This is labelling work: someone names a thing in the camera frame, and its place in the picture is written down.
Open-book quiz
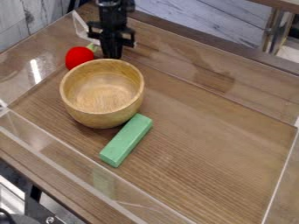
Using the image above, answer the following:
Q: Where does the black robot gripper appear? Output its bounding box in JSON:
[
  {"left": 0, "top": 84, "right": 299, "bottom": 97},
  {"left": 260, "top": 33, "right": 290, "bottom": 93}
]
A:
[{"left": 87, "top": 0, "right": 136, "bottom": 60}]

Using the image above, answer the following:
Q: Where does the red plush strawberry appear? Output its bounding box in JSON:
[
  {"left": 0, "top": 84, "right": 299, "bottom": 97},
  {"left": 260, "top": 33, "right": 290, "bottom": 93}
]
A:
[{"left": 64, "top": 44, "right": 99, "bottom": 70}]

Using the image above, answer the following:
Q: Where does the light wooden bowl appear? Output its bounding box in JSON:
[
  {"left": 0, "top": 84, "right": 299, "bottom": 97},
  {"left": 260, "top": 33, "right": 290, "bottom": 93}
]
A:
[{"left": 60, "top": 59, "right": 146, "bottom": 129}]

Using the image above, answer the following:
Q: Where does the green rectangular block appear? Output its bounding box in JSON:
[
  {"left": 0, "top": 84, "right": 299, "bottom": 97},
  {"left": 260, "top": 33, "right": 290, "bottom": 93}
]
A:
[{"left": 99, "top": 114, "right": 154, "bottom": 168}]

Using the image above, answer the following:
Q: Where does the metal table leg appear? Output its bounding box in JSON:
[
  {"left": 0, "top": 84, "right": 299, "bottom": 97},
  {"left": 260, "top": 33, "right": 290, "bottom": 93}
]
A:
[{"left": 262, "top": 9, "right": 295, "bottom": 55}]

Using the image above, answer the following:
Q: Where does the clear acrylic corner bracket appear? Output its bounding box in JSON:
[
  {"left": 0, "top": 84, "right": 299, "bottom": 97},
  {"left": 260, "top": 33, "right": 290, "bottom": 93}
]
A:
[{"left": 71, "top": 11, "right": 100, "bottom": 46}]

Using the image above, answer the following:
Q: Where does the clear acrylic tray wall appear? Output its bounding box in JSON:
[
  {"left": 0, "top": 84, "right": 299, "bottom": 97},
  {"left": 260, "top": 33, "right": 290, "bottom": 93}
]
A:
[{"left": 0, "top": 101, "right": 195, "bottom": 224}]

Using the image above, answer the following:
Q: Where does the black table leg bracket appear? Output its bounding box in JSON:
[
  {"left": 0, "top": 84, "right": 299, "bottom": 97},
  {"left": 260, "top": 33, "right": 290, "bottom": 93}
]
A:
[{"left": 24, "top": 185, "right": 66, "bottom": 224}]

